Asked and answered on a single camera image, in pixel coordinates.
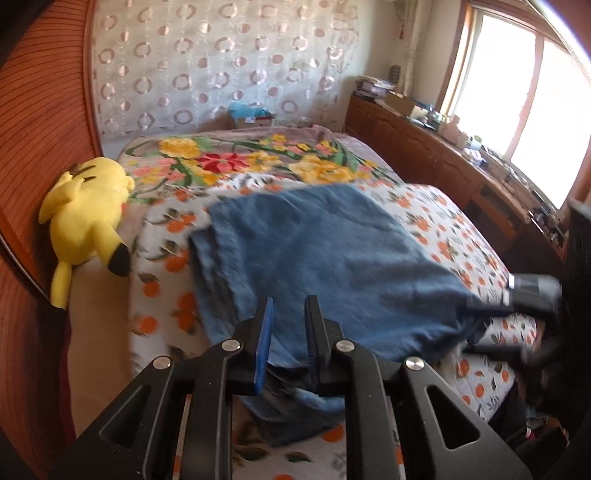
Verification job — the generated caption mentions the wooden frame window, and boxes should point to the wooden frame window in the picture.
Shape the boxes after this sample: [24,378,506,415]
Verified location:
[436,0,591,213]

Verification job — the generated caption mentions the flat cardboard box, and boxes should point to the flat cardboard box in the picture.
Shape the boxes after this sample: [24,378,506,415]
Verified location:
[385,92,419,116]

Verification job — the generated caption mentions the stack of papers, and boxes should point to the stack of papers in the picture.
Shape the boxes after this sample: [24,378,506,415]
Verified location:
[355,76,395,97]

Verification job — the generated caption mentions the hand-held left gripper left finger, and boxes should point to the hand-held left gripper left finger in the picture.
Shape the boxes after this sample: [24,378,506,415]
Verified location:
[48,295,274,480]

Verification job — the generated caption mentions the wooden headboard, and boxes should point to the wooden headboard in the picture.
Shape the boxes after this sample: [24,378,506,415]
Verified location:
[0,0,105,462]

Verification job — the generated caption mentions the yellow plush toy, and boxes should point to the yellow plush toy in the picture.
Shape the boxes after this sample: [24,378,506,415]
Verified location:
[38,157,136,309]

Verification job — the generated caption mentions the blue denim pants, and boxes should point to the blue denim pants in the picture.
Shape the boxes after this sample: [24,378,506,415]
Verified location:
[189,185,485,446]

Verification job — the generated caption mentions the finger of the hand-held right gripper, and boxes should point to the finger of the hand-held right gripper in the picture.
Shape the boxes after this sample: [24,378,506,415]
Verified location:
[462,340,532,366]
[462,295,513,320]

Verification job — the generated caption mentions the long wooden cabinet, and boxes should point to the long wooden cabinet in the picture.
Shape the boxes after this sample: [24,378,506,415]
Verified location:
[344,95,571,264]

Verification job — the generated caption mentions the floral blanket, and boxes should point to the floral blanket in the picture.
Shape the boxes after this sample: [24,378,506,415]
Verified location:
[117,124,402,204]

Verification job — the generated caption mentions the orange fruit print bed sheet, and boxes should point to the orange fruit print bed sheet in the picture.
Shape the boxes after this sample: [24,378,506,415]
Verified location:
[127,178,539,480]

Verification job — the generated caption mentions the light blue cloth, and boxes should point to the light blue cloth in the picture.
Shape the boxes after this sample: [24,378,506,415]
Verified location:
[229,102,273,120]

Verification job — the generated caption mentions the sheer circle pattern curtain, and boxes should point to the sheer circle pattern curtain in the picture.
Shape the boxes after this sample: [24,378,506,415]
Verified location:
[90,0,361,137]

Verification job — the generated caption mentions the cream window curtain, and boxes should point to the cream window curtain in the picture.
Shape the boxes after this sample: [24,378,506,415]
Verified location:
[402,0,435,100]

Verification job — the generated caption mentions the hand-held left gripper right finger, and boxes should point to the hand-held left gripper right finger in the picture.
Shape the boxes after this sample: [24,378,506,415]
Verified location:
[304,295,532,480]

